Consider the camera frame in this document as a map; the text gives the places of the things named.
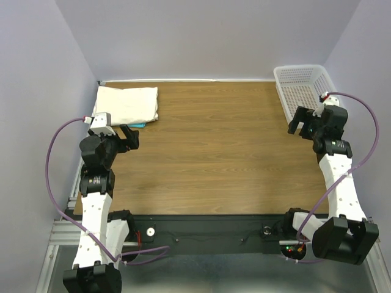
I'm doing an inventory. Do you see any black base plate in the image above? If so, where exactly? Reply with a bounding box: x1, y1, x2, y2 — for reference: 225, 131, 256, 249
122, 214, 296, 255

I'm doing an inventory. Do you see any white plastic basket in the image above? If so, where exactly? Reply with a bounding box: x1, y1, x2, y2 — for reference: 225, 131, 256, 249
273, 65, 347, 123

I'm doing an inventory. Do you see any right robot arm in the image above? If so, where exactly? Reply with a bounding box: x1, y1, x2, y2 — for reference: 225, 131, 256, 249
281, 105, 379, 265

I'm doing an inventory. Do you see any folded blue t shirt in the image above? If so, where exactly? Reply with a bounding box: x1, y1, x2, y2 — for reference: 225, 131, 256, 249
128, 123, 146, 129

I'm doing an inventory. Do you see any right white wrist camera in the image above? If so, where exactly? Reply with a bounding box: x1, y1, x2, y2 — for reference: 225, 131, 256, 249
313, 92, 340, 117

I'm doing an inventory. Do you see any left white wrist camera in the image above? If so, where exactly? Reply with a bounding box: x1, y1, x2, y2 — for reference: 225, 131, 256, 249
90, 112, 116, 136

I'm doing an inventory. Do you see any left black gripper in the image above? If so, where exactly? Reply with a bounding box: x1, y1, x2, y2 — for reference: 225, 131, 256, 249
88, 124, 139, 168

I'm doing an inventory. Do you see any aluminium frame rail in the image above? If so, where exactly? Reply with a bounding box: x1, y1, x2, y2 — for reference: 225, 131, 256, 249
48, 217, 381, 245

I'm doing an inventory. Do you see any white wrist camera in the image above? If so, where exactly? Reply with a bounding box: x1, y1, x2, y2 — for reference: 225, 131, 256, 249
90, 112, 116, 136
313, 92, 340, 117

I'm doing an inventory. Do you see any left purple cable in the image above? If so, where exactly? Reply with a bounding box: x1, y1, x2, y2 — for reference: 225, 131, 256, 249
45, 116, 170, 266

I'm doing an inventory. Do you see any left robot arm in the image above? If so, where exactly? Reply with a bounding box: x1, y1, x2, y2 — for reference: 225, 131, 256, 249
63, 125, 139, 292

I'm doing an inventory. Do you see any electronics board with leds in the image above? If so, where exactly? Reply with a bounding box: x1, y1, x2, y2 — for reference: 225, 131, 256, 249
282, 244, 306, 255

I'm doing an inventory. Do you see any left table edge rail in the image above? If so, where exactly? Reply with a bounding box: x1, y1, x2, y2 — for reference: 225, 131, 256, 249
67, 80, 106, 210

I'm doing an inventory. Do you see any white t shirt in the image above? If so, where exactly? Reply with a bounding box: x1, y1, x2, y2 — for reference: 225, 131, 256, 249
93, 86, 158, 126

